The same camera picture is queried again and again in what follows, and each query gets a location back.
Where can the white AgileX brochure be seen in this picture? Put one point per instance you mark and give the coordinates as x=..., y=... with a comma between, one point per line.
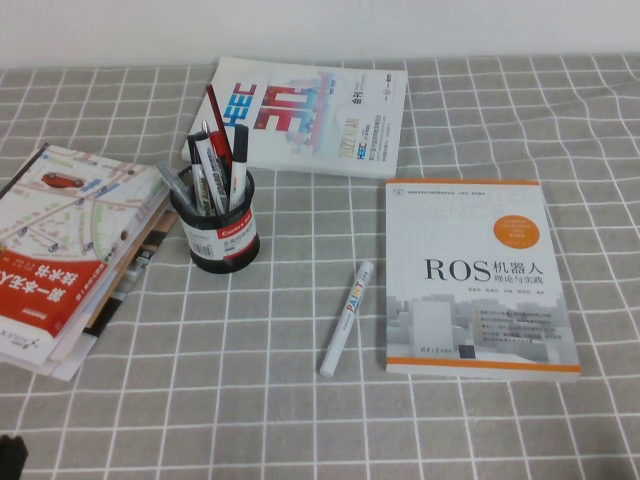
x=20, y=352

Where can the white paint marker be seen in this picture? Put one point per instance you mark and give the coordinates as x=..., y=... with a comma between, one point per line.
x=347, y=320

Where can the black capped marker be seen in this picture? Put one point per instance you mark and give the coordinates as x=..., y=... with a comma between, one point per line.
x=194, y=150

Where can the grey marker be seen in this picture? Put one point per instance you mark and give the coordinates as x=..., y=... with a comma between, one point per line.
x=175, y=183

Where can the white and orange ROS book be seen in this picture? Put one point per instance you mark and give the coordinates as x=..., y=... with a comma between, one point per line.
x=475, y=310

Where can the white marker with black cap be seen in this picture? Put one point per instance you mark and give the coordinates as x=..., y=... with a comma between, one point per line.
x=239, y=145

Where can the white booklet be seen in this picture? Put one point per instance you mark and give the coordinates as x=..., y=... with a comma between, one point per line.
x=67, y=369

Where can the thin tan-covered book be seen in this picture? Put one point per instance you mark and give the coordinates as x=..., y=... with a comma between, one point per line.
x=161, y=221

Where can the red capped pen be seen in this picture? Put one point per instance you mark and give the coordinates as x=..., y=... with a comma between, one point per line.
x=219, y=146

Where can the magazine with dark photos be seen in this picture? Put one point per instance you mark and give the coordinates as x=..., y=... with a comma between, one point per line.
x=135, y=272

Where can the white HEEC conference book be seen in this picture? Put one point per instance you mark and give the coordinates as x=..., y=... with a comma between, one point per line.
x=320, y=115

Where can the silver clip pen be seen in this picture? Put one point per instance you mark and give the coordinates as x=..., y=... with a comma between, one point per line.
x=205, y=128

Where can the black marker with printed body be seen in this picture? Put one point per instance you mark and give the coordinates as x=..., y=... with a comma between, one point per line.
x=213, y=186

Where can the black mesh pen holder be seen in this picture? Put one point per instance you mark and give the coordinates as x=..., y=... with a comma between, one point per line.
x=225, y=250

